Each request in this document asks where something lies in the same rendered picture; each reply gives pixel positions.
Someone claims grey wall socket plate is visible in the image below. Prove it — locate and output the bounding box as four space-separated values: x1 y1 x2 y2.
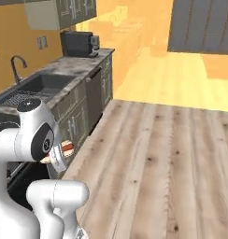
36 35 49 51

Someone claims black coffee machine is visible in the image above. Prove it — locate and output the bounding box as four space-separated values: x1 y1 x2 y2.
60 30 101 59

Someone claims grey-green wall cupboard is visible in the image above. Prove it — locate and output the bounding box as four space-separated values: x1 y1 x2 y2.
23 0 98 32

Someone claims dark curved sink tap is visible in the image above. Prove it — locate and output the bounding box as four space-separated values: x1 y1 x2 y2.
10 55 29 86

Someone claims dark grey sink basin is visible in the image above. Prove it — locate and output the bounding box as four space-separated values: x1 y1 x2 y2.
0 73 77 107

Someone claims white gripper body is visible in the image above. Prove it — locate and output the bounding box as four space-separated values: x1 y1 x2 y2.
50 145 69 175

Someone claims grey-green base cupboard run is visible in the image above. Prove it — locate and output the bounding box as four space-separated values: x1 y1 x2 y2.
50 79 91 161

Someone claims narrow grey-green base cupboard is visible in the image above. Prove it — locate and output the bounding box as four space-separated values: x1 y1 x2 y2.
101 54 114 108

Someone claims dark dishwasher door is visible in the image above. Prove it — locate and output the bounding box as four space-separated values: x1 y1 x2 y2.
84 66 104 133

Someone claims hot dog in bun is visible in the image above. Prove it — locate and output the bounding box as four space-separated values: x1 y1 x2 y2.
40 140 76 164

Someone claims grey tall cupboard run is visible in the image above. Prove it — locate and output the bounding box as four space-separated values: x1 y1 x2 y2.
167 0 228 56

